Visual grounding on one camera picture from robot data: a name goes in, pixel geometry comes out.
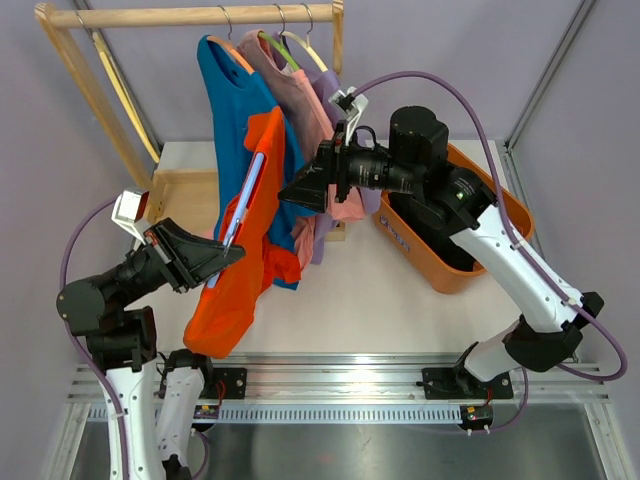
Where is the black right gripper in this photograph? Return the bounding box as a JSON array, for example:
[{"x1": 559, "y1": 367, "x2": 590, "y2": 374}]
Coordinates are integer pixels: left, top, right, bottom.
[{"x1": 280, "y1": 120, "x2": 423, "y2": 213}]

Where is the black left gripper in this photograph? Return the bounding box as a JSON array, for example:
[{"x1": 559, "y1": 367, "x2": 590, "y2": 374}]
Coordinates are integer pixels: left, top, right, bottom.
[{"x1": 107, "y1": 215, "x2": 245, "y2": 306}]

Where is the light blue hanger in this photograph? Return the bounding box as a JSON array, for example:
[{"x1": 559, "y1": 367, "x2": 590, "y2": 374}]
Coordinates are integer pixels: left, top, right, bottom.
[{"x1": 202, "y1": 151, "x2": 267, "y2": 293}]

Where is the orange t shirt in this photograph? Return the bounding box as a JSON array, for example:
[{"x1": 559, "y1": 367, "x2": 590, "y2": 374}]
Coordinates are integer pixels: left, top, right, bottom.
[{"x1": 183, "y1": 107, "x2": 301, "y2": 359}]

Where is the blue t shirt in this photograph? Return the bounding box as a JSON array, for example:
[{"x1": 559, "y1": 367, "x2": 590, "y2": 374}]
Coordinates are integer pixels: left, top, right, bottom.
[{"x1": 197, "y1": 34, "x2": 316, "y2": 292}]

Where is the black t shirt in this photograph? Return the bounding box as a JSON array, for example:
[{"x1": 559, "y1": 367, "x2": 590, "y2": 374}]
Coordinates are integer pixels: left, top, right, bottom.
[{"x1": 388, "y1": 193, "x2": 476, "y2": 272}]

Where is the orange tan hanger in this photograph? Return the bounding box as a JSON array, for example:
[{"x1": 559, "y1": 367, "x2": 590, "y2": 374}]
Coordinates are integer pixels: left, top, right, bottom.
[{"x1": 206, "y1": 5, "x2": 254, "y2": 74}]

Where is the yellow hanger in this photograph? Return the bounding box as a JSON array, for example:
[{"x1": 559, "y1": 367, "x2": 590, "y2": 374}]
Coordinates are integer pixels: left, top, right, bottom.
[{"x1": 75, "y1": 11, "x2": 160, "y2": 164}]

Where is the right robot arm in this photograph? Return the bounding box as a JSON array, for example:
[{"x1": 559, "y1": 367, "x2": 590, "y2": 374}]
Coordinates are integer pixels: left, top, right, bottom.
[{"x1": 278, "y1": 106, "x2": 604, "y2": 399}]

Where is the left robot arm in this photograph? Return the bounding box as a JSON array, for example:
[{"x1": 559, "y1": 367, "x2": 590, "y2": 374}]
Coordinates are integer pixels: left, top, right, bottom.
[{"x1": 56, "y1": 218, "x2": 246, "y2": 479}]

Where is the pink t shirt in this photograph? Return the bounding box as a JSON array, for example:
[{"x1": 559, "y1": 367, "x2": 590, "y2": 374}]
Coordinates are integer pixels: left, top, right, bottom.
[{"x1": 238, "y1": 30, "x2": 379, "y2": 268}]

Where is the purple t shirt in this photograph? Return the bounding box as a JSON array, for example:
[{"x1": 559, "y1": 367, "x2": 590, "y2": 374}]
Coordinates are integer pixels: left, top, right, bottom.
[{"x1": 274, "y1": 42, "x2": 384, "y2": 266}]

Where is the cream hanger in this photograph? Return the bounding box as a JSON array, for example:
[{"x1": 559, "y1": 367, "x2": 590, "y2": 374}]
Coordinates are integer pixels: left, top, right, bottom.
[{"x1": 278, "y1": 3, "x2": 329, "y2": 73}]

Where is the green hanger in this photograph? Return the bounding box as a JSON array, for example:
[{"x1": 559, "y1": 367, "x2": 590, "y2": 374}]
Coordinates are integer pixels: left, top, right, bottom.
[{"x1": 258, "y1": 3, "x2": 301, "y2": 72}]

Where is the wooden clothes rack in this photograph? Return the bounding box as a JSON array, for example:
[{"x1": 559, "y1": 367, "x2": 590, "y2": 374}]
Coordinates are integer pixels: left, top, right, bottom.
[{"x1": 35, "y1": 1, "x2": 344, "y2": 222}]

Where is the orange plastic basket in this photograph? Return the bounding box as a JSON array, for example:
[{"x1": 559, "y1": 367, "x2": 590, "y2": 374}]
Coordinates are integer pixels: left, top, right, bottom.
[{"x1": 372, "y1": 140, "x2": 535, "y2": 294}]

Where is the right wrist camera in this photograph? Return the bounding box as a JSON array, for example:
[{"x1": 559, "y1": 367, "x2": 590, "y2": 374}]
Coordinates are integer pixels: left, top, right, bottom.
[{"x1": 329, "y1": 86, "x2": 369, "y2": 146}]

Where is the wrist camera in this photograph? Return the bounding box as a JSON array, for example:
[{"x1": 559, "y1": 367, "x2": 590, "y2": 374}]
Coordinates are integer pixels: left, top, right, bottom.
[
  {"x1": 111, "y1": 188, "x2": 150, "y2": 244},
  {"x1": 329, "y1": 86, "x2": 369, "y2": 146}
]

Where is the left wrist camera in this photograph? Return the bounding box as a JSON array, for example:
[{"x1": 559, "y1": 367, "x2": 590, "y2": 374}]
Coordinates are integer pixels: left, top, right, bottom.
[{"x1": 111, "y1": 188, "x2": 150, "y2": 244}]

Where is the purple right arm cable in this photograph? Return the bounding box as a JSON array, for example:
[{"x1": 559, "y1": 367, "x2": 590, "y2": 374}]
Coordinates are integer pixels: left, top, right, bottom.
[{"x1": 352, "y1": 70, "x2": 629, "y2": 436}]

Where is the aluminium frame rail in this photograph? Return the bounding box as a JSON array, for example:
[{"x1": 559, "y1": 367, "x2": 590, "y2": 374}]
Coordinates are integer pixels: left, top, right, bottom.
[{"x1": 47, "y1": 349, "x2": 626, "y2": 480}]

